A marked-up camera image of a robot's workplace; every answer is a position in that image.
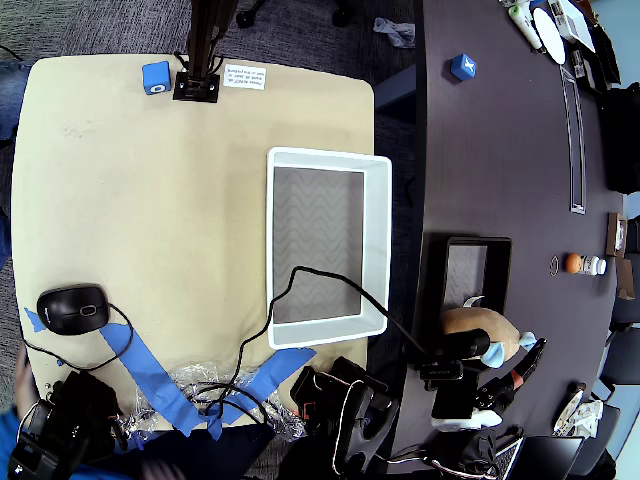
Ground tan plush toy blue feet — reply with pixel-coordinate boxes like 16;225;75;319
439;294;540;370

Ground white box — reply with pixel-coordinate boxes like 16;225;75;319
547;0;599;54

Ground person's left forearm blue sleeve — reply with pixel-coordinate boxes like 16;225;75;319
0;405;24;456

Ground black tray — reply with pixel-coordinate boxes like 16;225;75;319
409;232;514;392

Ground white plastic bin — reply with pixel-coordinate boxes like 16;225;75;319
266;146;393;350

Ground person's right hand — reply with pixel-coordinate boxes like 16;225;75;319
141;457;187;480

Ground person's left hand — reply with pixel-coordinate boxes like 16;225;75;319
13;347;37;417

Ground white food wrapper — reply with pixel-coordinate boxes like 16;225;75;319
552;382;587;435

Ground black wrist webcam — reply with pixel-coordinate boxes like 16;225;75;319
418;327;492;394

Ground dark laptop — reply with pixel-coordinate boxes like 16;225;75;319
492;433;587;480

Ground crumpled white tissue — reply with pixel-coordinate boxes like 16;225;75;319
569;398;607;440

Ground dark office chair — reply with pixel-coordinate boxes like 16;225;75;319
597;292;640;401

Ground grey wavy pattern liner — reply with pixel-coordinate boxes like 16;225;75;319
273;166;365;324
444;244;489;307

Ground white pill bottle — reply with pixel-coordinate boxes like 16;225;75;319
579;254;608;276

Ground brown cardboard box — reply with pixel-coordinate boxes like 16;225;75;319
605;212;629;257

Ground wide blue tape strip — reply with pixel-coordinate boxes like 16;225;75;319
204;347;319;442

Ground clear crumpled plastic wrap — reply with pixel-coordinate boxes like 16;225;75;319
122;359;309;441

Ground blue cube with X mark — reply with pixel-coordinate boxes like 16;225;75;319
449;53;478;81

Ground long blue tape strip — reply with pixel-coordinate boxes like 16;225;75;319
98;322;209;439

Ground grey table base beam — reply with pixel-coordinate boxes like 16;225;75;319
374;63;419;112

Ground white round disc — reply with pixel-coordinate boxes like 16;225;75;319
531;7;568;65

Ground white tube green cap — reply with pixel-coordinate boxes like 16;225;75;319
507;2;545;50

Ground grey cloth rag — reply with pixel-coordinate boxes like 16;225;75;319
373;17;417;50

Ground white printed paper label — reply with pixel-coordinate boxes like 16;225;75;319
223;63;267;92

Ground black computer mouse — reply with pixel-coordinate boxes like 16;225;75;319
36;283;111;337

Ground small blue tape piece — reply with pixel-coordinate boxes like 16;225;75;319
23;307;49;335

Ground blue cube with O mark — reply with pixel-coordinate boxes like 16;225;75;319
141;60;172;96

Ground blue jeans leg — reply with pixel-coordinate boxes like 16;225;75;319
0;58;32;146

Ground black webcam cable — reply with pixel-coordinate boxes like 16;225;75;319
187;265;431;426

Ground silver cable slot frame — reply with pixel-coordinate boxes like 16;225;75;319
559;67;587;215

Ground thin black mouse cable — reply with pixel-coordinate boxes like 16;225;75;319
22;301;135;372

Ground black camera pole mount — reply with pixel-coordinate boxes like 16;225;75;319
172;0;236;104

